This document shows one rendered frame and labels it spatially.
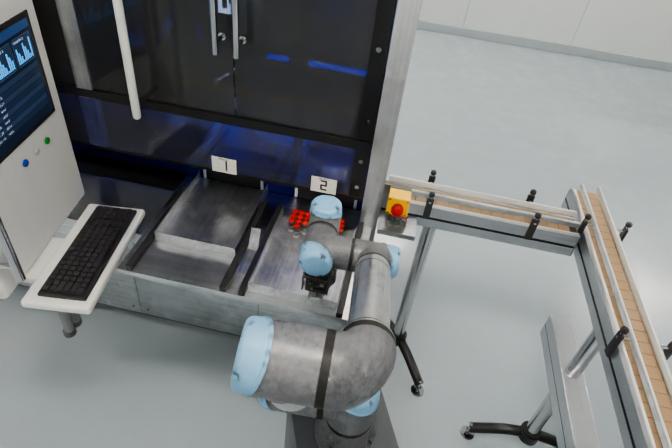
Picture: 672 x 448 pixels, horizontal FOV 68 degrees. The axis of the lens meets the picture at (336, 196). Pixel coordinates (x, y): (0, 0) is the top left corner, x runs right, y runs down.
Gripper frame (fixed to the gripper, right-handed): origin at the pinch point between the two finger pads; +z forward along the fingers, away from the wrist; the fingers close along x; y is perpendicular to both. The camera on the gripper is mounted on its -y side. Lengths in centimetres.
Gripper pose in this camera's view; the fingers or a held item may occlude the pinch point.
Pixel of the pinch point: (317, 293)
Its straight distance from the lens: 143.4
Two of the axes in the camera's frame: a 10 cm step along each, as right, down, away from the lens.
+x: 9.8, 2.0, -0.9
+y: -1.9, 6.0, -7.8
